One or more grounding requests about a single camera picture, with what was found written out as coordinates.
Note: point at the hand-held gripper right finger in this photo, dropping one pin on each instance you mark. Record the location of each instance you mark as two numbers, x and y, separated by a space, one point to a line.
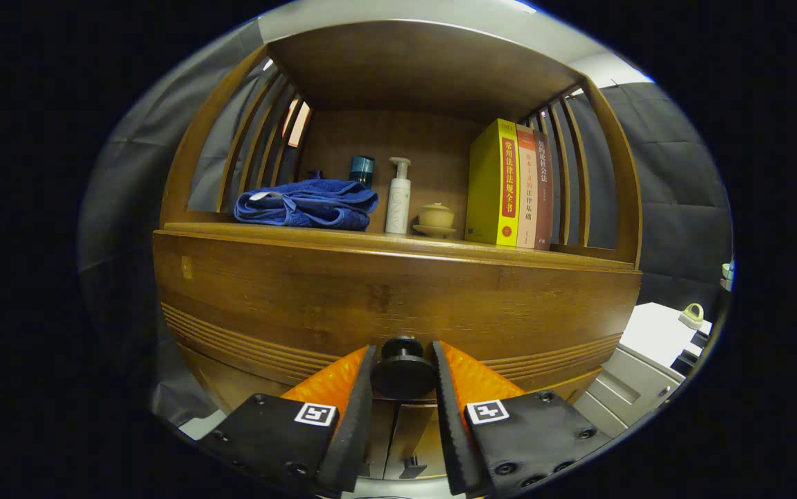
448 416

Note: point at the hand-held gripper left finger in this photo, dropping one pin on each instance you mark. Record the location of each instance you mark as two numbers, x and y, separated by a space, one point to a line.
357 416

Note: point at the wooden drawer with black knob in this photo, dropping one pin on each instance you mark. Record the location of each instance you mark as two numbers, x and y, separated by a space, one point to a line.
371 291

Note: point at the wooden cabinet door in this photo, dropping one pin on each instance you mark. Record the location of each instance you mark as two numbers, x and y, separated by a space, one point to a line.
416 436
379 443

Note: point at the wooden countertop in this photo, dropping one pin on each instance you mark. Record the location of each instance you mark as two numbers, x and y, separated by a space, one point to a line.
440 244

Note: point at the white side cabinet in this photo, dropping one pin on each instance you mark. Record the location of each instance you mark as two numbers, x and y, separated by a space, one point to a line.
655 333

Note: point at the wooden cabinet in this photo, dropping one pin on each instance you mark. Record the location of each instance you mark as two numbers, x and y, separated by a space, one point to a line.
405 69

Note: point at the beige lidded tea cup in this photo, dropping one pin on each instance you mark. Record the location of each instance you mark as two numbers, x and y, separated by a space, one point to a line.
436 216

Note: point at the blue folded towel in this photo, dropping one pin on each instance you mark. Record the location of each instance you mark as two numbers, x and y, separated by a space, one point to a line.
315 204

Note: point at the white pump bottle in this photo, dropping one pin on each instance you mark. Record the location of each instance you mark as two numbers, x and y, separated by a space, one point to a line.
398 204

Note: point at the cream and orange book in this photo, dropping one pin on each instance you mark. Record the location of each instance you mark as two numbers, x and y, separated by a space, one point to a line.
527 201

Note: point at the brown book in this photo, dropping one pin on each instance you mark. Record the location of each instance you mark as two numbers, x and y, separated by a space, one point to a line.
544 208

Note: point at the thick yellow book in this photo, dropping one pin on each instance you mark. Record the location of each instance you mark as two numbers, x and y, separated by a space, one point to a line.
488 187

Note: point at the teal cylindrical bottle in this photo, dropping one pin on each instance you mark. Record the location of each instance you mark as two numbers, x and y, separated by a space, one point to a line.
362 170

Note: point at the pale green tape dispenser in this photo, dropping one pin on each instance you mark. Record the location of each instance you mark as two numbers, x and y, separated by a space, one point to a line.
689 320

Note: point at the green rimmed white bowl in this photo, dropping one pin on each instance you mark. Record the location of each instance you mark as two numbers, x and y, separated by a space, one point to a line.
727 274

